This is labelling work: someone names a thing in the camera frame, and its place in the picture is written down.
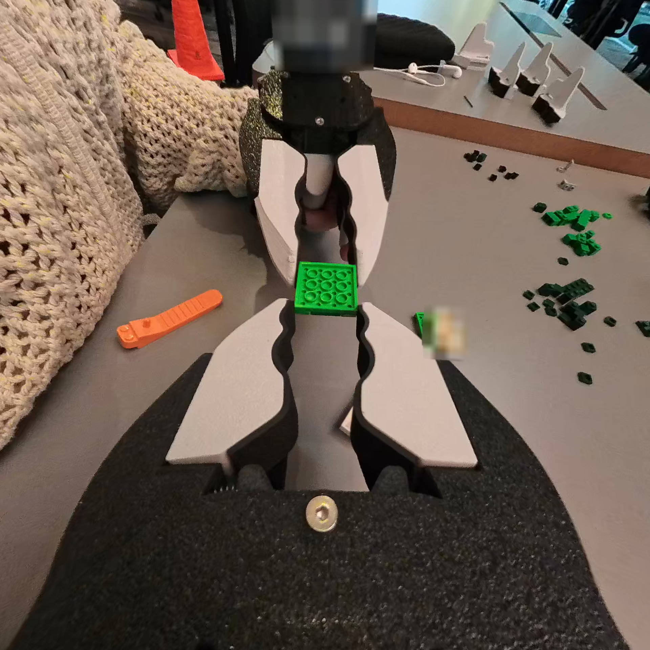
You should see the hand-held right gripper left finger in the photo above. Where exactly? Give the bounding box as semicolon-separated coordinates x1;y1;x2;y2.
165;299;299;491

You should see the white cable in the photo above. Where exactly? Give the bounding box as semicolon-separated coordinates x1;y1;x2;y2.
386;62;463;84

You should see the orange traffic cone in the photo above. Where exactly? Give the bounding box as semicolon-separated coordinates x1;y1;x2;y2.
168;0;225;81

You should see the white wedge-shaped part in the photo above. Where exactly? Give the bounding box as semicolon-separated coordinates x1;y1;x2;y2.
489;42;526;98
517;42;554;97
532;67;585;125
452;23;494;69

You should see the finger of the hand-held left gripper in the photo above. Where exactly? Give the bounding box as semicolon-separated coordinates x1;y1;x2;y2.
252;137;310;286
335;145;392;283

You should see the pile of dark green pieces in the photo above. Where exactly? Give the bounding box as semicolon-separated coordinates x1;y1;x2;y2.
523;278;650;385

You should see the pile of green lego bricks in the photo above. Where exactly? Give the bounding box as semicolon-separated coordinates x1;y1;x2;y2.
532;202;613;266

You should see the person's knit sweater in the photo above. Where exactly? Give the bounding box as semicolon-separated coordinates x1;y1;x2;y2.
0;0;145;450

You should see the person's left hand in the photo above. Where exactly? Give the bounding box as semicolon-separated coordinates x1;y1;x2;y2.
302;195;352;262

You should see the orange brick separator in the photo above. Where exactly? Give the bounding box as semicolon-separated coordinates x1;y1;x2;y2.
116;289;224;350

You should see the black office chair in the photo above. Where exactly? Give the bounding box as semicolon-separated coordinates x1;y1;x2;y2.
377;14;456;68

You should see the group of black office chairs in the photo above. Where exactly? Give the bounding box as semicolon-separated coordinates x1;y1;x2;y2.
548;0;650;77

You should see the group of black lego pieces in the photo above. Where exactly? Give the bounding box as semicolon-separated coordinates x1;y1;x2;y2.
463;150;520;182

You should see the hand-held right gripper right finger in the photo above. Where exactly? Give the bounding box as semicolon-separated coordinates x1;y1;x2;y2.
350;302;479;492

